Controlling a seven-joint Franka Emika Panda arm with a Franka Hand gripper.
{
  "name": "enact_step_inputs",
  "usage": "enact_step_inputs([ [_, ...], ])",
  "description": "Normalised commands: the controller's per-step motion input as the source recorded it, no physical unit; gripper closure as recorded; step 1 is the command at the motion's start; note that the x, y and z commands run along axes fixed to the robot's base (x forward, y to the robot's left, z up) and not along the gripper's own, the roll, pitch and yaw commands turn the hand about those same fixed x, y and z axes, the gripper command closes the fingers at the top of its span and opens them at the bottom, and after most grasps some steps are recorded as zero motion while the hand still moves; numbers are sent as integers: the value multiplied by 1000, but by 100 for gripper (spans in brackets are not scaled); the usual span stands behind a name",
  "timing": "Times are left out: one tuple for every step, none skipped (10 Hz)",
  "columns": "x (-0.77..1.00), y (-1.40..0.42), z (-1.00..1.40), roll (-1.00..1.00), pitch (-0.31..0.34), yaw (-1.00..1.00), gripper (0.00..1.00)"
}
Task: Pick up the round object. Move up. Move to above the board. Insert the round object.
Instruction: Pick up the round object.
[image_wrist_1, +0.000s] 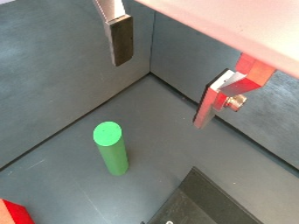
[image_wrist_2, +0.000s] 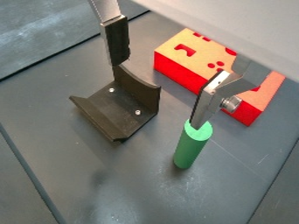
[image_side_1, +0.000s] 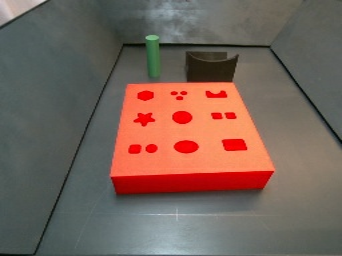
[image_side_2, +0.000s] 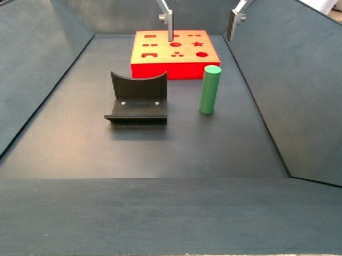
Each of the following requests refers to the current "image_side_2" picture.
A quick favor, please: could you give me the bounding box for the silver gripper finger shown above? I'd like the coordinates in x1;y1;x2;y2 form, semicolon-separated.
228;0;254;41
157;0;174;41

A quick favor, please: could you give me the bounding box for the green round cylinder peg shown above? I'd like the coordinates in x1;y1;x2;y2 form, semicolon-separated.
201;65;222;114

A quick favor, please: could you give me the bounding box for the red shape-sorting board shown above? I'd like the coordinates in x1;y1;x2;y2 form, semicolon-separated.
132;30;221;80

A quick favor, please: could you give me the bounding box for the black curved holder bracket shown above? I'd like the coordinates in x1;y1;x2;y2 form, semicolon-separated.
105;73;169;124

